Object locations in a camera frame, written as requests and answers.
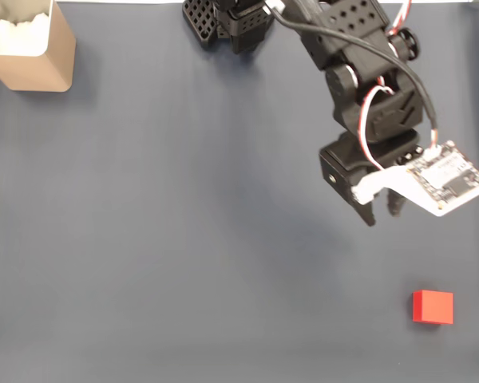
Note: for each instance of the red cube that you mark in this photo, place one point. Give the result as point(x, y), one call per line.
point(435, 307)

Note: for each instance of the beige square box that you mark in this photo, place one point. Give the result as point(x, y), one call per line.
point(44, 73)

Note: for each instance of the dark blue-grey mat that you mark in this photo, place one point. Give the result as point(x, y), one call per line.
point(143, 239)

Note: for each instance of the white crumpled tissue paper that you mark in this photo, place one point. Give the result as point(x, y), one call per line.
point(20, 38)

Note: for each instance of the white camera circuit board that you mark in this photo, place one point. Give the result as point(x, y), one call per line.
point(451, 179)

